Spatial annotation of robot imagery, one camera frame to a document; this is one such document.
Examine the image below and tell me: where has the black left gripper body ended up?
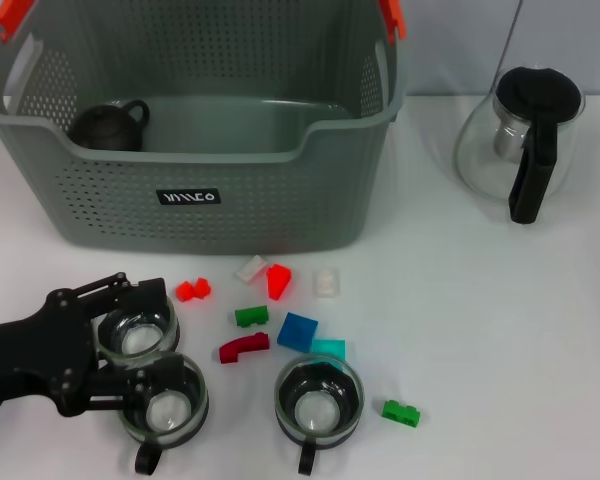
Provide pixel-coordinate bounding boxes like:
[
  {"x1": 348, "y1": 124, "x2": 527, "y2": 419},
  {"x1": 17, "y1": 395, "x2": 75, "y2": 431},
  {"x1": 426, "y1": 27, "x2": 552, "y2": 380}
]
[{"x1": 0, "y1": 289, "x2": 100, "y2": 419}]

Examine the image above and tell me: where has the glass teacup with black holder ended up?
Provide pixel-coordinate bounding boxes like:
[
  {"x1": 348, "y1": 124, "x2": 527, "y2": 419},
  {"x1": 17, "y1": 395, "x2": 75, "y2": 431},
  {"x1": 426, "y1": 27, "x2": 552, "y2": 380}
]
[
  {"x1": 117, "y1": 349, "x2": 211, "y2": 475},
  {"x1": 273, "y1": 353, "x2": 366, "y2": 476}
]

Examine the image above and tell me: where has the black round object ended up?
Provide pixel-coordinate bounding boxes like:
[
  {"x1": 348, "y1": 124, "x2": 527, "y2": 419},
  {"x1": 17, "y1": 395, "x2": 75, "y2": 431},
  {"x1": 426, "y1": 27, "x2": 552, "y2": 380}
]
[{"x1": 95, "y1": 294, "x2": 182, "y2": 372}]

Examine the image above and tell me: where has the dark red curved toy brick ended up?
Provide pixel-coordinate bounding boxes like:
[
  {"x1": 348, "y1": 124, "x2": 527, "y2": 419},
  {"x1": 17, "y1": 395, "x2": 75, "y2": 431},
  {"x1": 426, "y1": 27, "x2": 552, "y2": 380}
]
[{"x1": 218, "y1": 331, "x2": 271, "y2": 365}]

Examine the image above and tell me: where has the grey perforated plastic storage basket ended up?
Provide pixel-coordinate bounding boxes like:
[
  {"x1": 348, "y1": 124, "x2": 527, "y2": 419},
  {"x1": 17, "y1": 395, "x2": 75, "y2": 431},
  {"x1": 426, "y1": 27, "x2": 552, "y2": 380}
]
[{"x1": 0, "y1": 0, "x2": 409, "y2": 257}]

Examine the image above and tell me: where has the orange-red small toy brick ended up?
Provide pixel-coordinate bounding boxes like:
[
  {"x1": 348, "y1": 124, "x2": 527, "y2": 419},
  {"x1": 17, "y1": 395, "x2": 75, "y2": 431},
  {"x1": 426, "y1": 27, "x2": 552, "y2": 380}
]
[{"x1": 174, "y1": 278, "x2": 212, "y2": 304}]

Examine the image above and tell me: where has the green toy brick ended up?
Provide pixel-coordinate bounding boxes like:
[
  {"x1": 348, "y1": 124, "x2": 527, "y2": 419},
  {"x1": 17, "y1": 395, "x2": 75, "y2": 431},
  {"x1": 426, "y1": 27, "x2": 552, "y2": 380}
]
[
  {"x1": 381, "y1": 398, "x2": 422, "y2": 429},
  {"x1": 233, "y1": 305, "x2": 270, "y2": 329}
]

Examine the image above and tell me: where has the white toy brick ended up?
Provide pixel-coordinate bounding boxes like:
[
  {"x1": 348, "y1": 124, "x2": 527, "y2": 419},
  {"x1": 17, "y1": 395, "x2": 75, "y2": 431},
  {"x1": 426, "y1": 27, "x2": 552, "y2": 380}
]
[
  {"x1": 235, "y1": 254, "x2": 267, "y2": 285},
  {"x1": 312, "y1": 267, "x2": 341, "y2": 300}
]

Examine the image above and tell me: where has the red sloped toy brick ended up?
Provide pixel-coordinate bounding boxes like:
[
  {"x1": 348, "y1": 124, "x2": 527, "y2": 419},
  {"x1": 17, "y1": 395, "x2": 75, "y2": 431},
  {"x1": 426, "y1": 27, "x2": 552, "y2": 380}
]
[{"x1": 265, "y1": 263, "x2": 294, "y2": 301}]

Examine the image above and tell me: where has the blue flat toy brick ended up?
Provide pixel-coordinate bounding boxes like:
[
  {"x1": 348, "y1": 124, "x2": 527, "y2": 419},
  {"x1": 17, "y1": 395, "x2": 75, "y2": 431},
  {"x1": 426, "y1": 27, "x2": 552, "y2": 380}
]
[{"x1": 276, "y1": 312, "x2": 319, "y2": 354}]

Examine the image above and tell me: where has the dark clay teapot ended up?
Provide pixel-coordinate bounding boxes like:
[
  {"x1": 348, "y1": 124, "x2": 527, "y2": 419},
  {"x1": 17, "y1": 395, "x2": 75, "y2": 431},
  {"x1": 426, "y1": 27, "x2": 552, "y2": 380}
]
[{"x1": 68, "y1": 98, "x2": 150, "y2": 152}]

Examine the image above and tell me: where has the cyan flat toy brick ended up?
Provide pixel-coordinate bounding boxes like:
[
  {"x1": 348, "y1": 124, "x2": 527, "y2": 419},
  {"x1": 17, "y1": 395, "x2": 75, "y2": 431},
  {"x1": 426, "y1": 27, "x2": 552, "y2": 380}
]
[{"x1": 309, "y1": 338, "x2": 347, "y2": 370}]

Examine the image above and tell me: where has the orange basket handle grip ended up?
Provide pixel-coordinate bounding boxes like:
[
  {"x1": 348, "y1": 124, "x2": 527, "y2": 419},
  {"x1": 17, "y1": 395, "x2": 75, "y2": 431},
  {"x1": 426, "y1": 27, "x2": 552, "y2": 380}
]
[
  {"x1": 378, "y1": 0, "x2": 409, "y2": 46},
  {"x1": 0, "y1": 0, "x2": 35, "y2": 40}
]

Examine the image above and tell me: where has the glass carafe with black handle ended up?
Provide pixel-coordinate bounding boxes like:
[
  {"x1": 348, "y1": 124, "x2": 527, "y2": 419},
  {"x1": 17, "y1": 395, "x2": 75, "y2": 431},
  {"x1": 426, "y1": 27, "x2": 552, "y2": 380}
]
[{"x1": 453, "y1": 64, "x2": 587, "y2": 225}]

